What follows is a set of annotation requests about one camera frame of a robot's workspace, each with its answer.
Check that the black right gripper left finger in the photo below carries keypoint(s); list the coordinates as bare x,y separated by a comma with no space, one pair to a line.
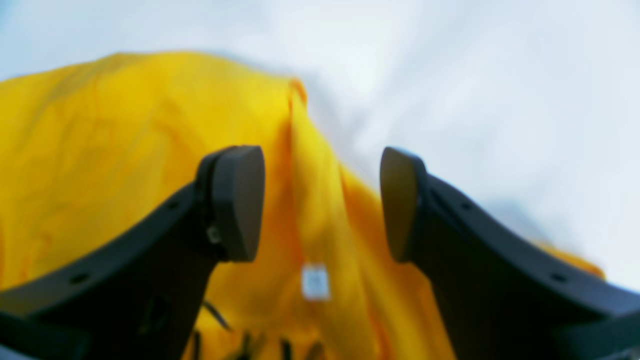
138,296

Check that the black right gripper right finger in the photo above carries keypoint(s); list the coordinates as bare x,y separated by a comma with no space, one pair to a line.
500,297

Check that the yellow T-shirt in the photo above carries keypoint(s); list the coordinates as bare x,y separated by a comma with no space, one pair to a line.
88,150

